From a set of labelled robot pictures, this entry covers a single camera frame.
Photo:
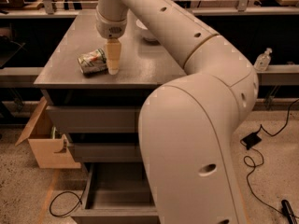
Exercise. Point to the black power strip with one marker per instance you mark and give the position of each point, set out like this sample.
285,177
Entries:
288,213

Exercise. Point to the grey top drawer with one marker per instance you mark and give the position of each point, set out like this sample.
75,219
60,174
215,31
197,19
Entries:
71,119

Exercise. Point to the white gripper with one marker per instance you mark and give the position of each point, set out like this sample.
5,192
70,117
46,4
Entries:
109,28

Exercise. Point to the clear sanitizer pump bottle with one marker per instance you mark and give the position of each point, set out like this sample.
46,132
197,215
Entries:
263,60

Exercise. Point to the black power adapter brick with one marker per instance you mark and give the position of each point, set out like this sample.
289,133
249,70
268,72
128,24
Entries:
251,140

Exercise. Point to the white ceramic bowl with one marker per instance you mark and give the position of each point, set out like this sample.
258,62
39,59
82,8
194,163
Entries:
145,32

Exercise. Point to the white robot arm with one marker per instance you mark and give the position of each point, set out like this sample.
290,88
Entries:
186,125

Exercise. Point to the crushed 7up soda can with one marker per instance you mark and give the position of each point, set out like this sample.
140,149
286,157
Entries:
92,62

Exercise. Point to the open cardboard box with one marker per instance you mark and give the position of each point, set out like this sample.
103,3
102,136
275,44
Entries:
50,150

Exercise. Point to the open grey bottom drawer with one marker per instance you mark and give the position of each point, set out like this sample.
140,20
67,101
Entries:
117,193

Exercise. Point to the grey middle drawer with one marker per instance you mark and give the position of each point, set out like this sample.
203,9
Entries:
105,152

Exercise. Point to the grey drawer cabinet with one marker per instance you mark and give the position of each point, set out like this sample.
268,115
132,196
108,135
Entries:
144,66

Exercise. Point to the grey shelf rail behind cabinet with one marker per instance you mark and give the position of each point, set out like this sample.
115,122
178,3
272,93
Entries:
24,77

